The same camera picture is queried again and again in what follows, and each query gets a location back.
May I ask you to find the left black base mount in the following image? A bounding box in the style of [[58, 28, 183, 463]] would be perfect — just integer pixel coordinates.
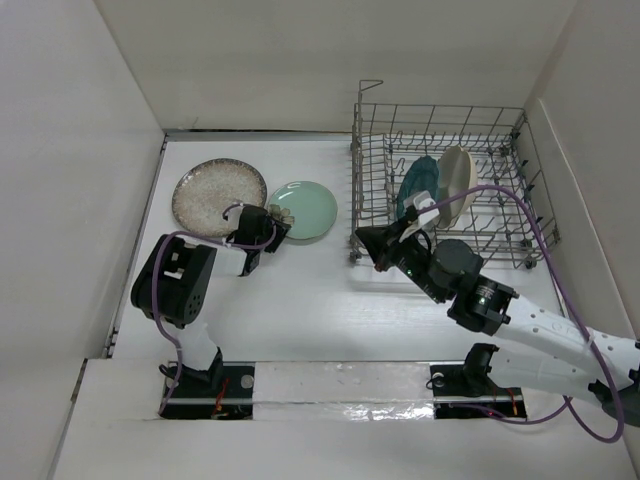
[[160, 362, 255, 421]]

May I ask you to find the speckled brown round plate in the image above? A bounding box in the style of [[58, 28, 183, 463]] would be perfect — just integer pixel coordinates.
[[171, 158, 267, 237]]

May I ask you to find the cream lobed plate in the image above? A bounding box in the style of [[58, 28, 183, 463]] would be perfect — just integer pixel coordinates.
[[436, 146, 478, 229]]

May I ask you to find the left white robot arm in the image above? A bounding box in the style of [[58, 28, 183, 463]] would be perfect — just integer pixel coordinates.
[[131, 203, 294, 397]]

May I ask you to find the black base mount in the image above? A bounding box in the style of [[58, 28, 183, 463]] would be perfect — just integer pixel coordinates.
[[425, 343, 527, 420], [160, 362, 255, 421]]

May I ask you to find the light green flower plate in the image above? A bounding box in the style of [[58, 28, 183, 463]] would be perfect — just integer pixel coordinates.
[[267, 181, 338, 245]]

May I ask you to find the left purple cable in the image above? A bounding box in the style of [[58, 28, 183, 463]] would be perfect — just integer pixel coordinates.
[[152, 202, 279, 416]]

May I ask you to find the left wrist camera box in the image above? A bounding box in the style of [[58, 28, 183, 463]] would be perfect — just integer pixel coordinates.
[[222, 202, 245, 222]]

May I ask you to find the teal scalloped plate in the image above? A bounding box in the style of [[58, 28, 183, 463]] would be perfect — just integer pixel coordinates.
[[396, 156, 439, 218]]

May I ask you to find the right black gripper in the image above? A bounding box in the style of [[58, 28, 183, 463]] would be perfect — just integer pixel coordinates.
[[356, 215, 447, 304]]

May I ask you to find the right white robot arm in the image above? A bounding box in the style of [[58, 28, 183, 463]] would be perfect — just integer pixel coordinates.
[[355, 223, 639, 426]]

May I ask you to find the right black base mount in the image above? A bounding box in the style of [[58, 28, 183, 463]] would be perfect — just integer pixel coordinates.
[[425, 343, 527, 420]]

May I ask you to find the grey wire dish rack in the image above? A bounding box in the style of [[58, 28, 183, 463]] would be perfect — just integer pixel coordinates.
[[351, 79, 561, 269]]

